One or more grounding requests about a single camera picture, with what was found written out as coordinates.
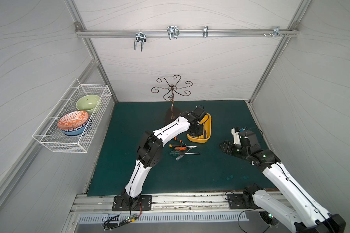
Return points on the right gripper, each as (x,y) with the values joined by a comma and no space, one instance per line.
(233,148)

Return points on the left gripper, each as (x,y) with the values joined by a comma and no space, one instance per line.
(198,128)

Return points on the yellow plastic storage box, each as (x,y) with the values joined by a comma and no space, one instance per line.
(206,123)

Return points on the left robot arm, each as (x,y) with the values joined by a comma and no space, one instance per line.
(150,149)

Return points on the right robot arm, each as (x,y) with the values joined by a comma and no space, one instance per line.
(305,215)

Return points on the black screwdriver yellow cap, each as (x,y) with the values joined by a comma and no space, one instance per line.
(181,146)

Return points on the copper scroll hook stand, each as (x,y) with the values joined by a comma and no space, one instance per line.
(171,90)

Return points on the black round fan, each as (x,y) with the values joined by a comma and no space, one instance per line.
(268,218)

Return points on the white vent strip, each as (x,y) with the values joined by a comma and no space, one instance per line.
(196,217)

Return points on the small metal hook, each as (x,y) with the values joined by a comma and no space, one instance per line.
(205,31)

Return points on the metal loop hook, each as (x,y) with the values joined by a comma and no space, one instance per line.
(173,32)

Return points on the metal double hook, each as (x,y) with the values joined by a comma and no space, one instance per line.
(140,38)

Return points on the green ceramic bowl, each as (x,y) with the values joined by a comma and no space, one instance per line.
(90,104)

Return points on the blue bowl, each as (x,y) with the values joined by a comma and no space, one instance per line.
(76,131)

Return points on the metal peg hook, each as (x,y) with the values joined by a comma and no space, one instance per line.
(276,33)

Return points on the orange patterned bowl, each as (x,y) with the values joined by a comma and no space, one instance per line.
(72,120)

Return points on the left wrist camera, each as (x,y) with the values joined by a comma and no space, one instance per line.
(199,113)

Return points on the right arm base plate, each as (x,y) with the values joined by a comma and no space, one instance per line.
(237,201)

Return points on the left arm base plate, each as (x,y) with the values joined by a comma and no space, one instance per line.
(125,203)

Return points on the aluminium wall rail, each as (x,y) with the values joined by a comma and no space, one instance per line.
(198,33)

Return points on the white wire wall basket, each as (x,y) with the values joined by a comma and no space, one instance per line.
(49,135)

